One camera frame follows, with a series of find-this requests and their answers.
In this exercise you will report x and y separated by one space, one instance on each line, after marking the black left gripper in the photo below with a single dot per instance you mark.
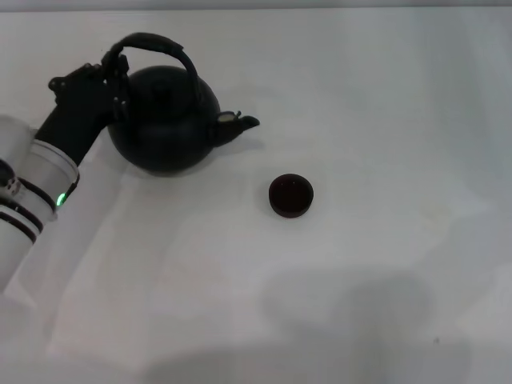
76 112

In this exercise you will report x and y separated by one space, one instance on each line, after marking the small dark brown teacup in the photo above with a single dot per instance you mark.
291 196

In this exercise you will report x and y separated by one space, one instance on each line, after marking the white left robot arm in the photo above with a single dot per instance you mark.
24 224

